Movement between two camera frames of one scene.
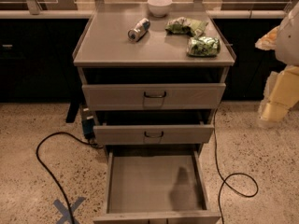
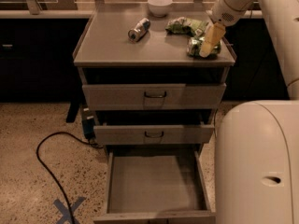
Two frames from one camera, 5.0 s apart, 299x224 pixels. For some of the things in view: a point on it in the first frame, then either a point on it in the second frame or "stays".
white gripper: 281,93 -> 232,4
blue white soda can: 139,30 stays
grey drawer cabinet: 153,74 stays
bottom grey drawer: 155,187 stays
